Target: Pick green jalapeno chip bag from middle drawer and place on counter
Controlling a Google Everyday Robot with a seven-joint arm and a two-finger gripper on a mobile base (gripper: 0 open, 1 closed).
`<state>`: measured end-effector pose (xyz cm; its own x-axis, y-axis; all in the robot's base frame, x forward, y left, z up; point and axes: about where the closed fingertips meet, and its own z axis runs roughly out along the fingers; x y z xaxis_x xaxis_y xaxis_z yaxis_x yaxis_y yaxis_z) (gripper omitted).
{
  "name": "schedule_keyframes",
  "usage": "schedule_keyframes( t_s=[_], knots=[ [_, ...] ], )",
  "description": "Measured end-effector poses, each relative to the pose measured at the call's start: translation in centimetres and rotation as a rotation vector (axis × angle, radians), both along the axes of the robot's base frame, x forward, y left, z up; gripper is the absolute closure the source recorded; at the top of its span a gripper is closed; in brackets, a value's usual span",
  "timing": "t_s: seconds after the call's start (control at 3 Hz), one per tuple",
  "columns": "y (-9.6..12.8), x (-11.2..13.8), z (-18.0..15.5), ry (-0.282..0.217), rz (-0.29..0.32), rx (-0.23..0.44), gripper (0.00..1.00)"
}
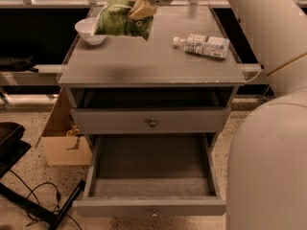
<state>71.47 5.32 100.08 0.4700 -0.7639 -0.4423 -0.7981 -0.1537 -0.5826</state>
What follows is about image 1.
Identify green jalapeno chip bag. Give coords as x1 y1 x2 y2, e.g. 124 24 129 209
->
93 0 154 40

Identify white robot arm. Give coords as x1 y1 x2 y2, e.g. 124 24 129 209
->
226 0 307 230

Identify grey drawer cabinet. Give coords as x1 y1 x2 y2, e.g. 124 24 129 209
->
57 5 247 218

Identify closed grey top drawer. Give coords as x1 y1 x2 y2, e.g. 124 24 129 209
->
71 107 230 134

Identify open grey middle drawer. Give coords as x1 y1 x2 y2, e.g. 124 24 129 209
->
74 134 225 217

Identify white ceramic bowl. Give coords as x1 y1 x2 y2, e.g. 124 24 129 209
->
75 17 106 45

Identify clear plastic water bottle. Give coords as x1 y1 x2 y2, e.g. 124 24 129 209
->
173 34 230 58

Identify black object on shelf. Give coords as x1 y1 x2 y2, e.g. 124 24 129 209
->
0 57 38 73

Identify cardboard box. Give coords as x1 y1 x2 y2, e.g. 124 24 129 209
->
40 89 92 166

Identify white cable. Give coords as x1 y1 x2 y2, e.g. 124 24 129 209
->
245 68 263 84

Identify black stand with cables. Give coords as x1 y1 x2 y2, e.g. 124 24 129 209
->
0 122 86 230

